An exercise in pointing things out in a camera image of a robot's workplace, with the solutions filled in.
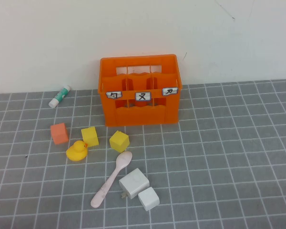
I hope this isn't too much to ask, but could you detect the pale pink plastic spoon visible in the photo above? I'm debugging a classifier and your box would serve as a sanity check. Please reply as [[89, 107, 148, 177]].
[[90, 150, 133, 208]]

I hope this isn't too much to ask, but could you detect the orange plastic cutlery holder crate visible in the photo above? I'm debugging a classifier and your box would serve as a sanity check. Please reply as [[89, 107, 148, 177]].
[[97, 53, 183, 127]]

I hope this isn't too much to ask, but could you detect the white label with crossed character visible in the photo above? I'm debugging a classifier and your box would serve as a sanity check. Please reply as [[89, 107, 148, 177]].
[[135, 91, 152, 102]]

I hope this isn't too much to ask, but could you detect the white label with hook-shaped character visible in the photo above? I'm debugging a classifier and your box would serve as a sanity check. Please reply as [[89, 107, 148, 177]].
[[106, 91, 123, 99]]

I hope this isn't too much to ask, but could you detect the white label with angular character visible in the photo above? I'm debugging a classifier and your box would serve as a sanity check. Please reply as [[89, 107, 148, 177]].
[[162, 87, 179, 96]]

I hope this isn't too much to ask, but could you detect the yellow foam cube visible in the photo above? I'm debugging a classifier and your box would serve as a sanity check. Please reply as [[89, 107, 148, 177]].
[[81, 126, 100, 148], [109, 130, 130, 154]]

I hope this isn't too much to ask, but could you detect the yellow rubber duck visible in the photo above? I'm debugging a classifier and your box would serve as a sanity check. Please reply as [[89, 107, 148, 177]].
[[66, 140, 89, 162]]

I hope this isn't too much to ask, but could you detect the white foam cube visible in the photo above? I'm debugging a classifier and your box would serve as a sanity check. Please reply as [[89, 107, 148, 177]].
[[137, 187, 160, 212]]

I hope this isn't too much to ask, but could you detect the white green glue stick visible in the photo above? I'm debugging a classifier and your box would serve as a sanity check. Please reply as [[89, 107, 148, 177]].
[[48, 85, 71, 109]]

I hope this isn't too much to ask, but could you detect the orange foam cube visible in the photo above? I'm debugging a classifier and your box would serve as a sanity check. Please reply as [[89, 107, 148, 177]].
[[50, 123, 70, 145]]

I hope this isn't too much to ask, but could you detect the grey grid cutting mat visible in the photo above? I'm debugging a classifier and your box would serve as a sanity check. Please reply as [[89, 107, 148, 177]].
[[0, 78, 286, 229]]

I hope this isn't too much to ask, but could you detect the white wall charger plug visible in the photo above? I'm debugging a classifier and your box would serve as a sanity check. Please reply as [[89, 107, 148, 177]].
[[118, 167, 150, 200]]

